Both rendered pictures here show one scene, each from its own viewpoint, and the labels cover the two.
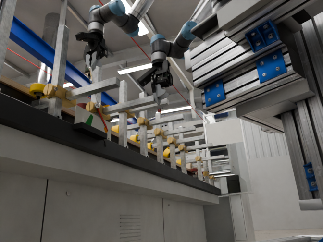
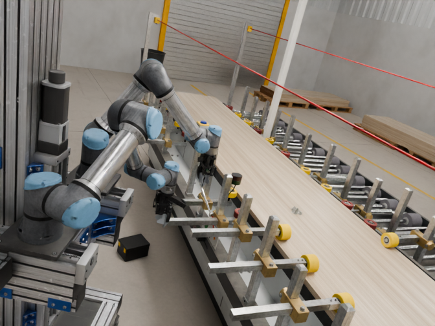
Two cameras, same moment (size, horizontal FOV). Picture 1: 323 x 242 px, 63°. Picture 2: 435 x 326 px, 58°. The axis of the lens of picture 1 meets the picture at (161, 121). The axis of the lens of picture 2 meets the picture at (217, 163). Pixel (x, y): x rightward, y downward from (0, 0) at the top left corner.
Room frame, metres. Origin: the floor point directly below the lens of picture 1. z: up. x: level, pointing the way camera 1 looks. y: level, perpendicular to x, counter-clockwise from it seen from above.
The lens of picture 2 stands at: (2.38, -1.15, 1.92)
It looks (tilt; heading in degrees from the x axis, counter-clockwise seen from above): 22 degrees down; 132
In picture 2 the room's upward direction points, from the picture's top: 13 degrees clockwise
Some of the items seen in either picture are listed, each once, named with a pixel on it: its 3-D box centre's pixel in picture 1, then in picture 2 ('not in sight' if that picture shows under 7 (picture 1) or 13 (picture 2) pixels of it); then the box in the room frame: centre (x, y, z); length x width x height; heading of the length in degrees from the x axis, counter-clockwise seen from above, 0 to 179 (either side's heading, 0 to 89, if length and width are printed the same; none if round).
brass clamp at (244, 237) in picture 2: (125, 110); (241, 229); (1.42, 0.21, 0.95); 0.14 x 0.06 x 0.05; 157
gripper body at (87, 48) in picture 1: (96, 45); (208, 163); (1.03, 0.29, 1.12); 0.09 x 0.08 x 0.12; 157
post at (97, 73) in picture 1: (95, 104); (219, 213); (1.17, 0.32, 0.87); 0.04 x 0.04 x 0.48; 67
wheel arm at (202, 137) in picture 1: (175, 141); not in sight; (2.12, -0.11, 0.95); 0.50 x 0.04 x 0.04; 67
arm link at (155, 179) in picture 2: (178, 48); (156, 178); (1.10, -0.10, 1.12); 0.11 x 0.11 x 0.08; 21
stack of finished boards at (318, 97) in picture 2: not in sight; (305, 96); (-2.96, 7.66, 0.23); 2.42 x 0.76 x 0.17; 74
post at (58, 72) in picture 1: (58, 72); (206, 184); (0.94, 0.42, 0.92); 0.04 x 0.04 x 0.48; 67
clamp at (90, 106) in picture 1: (97, 111); (220, 219); (1.19, 0.31, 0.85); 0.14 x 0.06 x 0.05; 157
